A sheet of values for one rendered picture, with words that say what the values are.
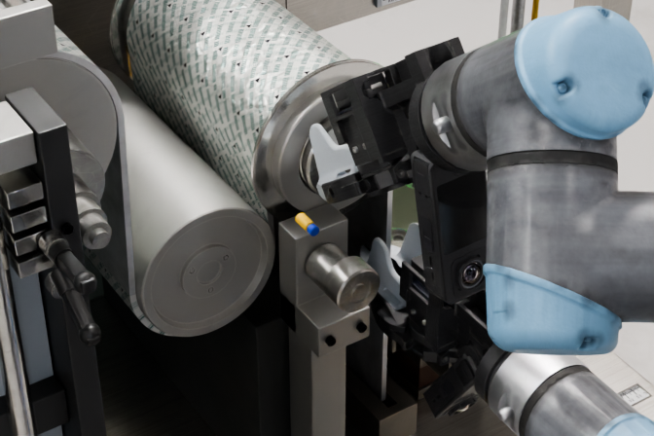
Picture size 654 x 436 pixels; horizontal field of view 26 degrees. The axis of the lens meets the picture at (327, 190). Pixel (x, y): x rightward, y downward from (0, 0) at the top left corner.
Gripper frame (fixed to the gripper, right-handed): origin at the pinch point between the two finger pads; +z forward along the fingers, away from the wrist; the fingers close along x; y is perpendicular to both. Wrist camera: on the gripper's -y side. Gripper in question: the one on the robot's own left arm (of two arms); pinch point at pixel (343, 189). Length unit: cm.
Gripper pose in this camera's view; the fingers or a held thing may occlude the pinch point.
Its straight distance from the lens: 109.6
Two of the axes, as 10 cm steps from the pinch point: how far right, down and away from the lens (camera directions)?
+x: -8.3, 3.2, -4.5
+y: -3.5, -9.4, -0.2
